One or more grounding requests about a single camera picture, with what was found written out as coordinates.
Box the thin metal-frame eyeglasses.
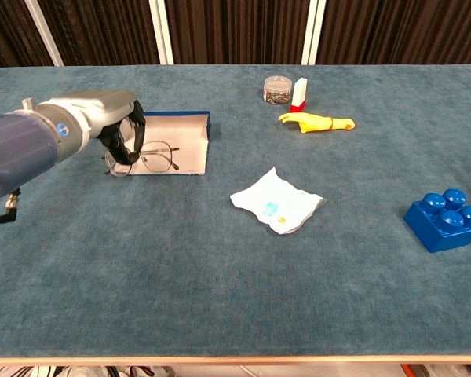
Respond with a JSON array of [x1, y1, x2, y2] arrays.
[[103, 140, 181, 177]]

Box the blue velvet table cloth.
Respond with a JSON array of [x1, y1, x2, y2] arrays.
[[0, 64, 471, 359]]

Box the yellow rubber chicken toy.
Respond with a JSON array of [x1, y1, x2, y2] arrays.
[[278, 112, 358, 134]]

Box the blue glasses case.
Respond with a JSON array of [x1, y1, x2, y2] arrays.
[[109, 111, 212, 177]]

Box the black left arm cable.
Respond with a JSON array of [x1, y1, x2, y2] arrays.
[[0, 188, 23, 226]]

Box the clear round jar of clips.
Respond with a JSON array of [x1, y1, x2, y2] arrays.
[[263, 75, 294, 106]]

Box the white plastic packet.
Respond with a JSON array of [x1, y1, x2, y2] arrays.
[[229, 166, 325, 236]]

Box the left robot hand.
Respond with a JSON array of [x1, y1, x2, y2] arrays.
[[49, 89, 148, 166]]

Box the white frame post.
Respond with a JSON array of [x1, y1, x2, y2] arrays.
[[301, 0, 327, 66], [23, 0, 65, 67], [148, 0, 174, 66]]

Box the dark pleated curtain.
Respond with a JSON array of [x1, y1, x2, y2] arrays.
[[0, 0, 471, 68]]

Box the white and red block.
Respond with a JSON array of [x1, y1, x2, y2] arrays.
[[290, 77, 309, 114]]

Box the blue toy building brick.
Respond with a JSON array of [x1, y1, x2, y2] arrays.
[[403, 188, 471, 254]]

